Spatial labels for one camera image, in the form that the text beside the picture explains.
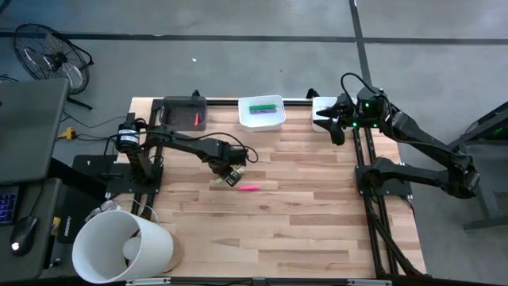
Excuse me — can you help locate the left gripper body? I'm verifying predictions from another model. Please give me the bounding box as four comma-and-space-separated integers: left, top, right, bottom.
206, 139, 248, 187

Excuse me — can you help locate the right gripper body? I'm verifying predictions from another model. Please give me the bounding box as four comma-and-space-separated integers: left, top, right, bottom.
331, 95, 388, 146

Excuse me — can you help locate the light green highlighter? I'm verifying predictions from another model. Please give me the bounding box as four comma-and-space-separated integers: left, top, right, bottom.
216, 168, 245, 186

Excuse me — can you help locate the white plastic bin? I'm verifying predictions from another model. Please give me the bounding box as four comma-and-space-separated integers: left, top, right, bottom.
237, 94, 287, 133
311, 96, 358, 133

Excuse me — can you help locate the grey translucent plastic bin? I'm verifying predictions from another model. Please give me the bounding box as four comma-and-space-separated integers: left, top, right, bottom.
158, 95, 209, 133

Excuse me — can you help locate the white light bulb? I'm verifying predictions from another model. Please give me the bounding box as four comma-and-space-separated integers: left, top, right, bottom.
121, 236, 143, 261

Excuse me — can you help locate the white lamp shade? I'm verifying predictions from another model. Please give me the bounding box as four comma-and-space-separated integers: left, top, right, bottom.
71, 209, 175, 284

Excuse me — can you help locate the black metal stand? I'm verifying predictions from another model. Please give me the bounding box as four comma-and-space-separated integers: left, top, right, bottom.
437, 101, 508, 231

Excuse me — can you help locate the black mat white print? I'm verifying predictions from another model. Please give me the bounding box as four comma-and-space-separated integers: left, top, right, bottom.
56, 186, 105, 245

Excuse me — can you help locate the grey laptop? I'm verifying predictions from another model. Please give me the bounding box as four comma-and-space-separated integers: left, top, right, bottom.
0, 78, 69, 186

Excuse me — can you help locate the black floor fan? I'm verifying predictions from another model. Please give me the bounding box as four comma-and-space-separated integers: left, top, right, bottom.
13, 22, 95, 111

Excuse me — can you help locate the dark grey desk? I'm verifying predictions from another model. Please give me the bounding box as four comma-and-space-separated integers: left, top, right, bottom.
0, 177, 64, 281

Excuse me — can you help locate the black computer mouse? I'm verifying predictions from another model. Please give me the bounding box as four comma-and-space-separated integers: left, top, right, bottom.
9, 215, 39, 257

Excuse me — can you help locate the backlit keyboard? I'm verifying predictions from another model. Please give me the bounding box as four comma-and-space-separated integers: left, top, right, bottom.
0, 186, 21, 226

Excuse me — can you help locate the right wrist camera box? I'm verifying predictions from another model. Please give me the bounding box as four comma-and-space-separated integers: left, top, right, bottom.
358, 86, 387, 114

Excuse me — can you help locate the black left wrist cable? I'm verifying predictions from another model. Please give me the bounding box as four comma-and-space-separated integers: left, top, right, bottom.
186, 131, 260, 164

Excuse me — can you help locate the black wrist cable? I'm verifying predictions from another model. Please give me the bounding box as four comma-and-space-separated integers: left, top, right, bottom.
339, 71, 384, 105
186, 131, 260, 164

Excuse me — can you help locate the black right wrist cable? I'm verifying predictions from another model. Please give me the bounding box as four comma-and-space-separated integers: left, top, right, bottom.
339, 71, 384, 105

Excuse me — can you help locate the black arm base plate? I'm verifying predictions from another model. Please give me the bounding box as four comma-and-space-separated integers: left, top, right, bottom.
355, 164, 414, 196
72, 153, 164, 195

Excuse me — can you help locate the white lamp cord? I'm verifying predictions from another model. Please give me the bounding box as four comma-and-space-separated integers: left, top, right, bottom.
84, 199, 122, 222

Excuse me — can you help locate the silver table bracket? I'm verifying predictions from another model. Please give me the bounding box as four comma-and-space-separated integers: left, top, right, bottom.
125, 277, 171, 286
347, 279, 392, 286

